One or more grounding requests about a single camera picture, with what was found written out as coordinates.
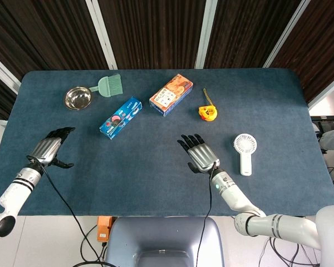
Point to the blue cookie box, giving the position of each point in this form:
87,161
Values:
121,118

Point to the grey office chair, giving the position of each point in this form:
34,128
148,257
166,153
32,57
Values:
332,139

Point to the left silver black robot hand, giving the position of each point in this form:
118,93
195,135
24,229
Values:
46,148

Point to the white handheld fan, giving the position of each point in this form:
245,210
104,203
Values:
245,153

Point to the grey robot base body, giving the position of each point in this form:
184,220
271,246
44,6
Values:
164,242

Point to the stainless steel bowl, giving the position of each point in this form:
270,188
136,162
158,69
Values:
78,98

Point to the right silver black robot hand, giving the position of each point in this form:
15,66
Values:
201,154

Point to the blue table mat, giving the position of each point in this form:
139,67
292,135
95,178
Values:
161,178

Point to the yellow tape measure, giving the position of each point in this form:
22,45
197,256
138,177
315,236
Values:
208,111

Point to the green hand brush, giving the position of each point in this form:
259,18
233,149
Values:
111,84

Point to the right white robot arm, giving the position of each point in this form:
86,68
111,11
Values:
267,214

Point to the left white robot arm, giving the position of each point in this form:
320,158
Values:
15,194

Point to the orange cookie box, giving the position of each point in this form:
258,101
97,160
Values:
171,94

